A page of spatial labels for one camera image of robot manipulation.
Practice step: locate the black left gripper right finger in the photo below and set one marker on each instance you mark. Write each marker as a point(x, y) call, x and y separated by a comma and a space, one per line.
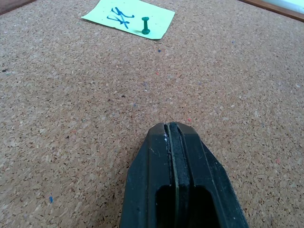
point(206, 185)

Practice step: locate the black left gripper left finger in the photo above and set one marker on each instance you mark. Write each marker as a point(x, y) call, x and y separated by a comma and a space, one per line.
point(147, 180)

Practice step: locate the green sticky note with writing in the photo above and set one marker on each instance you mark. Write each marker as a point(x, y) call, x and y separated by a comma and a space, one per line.
point(147, 12)

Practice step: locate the green pushpin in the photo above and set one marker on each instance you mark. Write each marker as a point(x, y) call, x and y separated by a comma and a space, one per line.
point(145, 25)

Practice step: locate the cork board with wooden frame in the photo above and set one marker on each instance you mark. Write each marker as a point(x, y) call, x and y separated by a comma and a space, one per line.
point(71, 107)

